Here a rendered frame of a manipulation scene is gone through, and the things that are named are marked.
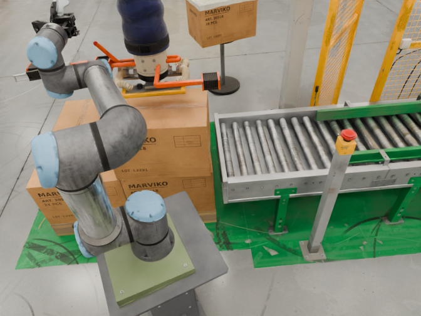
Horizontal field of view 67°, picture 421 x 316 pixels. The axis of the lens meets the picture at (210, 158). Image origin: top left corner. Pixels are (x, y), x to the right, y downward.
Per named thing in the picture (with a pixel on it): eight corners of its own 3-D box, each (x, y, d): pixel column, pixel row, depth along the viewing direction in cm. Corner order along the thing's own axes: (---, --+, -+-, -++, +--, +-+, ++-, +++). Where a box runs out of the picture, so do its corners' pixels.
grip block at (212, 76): (218, 80, 156) (218, 71, 152) (220, 89, 149) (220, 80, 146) (201, 81, 156) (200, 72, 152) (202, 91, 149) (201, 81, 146)
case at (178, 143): (210, 135, 231) (207, 87, 203) (210, 176, 202) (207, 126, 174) (128, 139, 233) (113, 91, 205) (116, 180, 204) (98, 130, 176)
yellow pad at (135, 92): (185, 84, 175) (184, 75, 172) (185, 93, 168) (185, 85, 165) (123, 89, 175) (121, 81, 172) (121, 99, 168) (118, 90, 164)
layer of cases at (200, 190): (207, 126, 304) (204, 89, 277) (215, 210, 232) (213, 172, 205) (81, 136, 303) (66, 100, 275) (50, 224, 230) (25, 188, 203)
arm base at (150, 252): (182, 247, 139) (181, 233, 133) (142, 269, 131) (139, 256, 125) (162, 218, 151) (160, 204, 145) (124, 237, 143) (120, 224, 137)
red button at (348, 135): (351, 134, 155) (353, 127, 152) (357, 143, 150) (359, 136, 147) (337, 135, 155) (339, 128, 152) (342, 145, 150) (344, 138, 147)
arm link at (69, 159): (131, 247, 130) (110, 161, 65) (87, 264, 124) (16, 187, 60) (120, 213, 136) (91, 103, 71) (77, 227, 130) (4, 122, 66)
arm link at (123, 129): (155, 120, 69) (104, 52, 122) (96, 135, 65) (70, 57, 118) (163, 164, 76) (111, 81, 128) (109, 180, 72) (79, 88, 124)
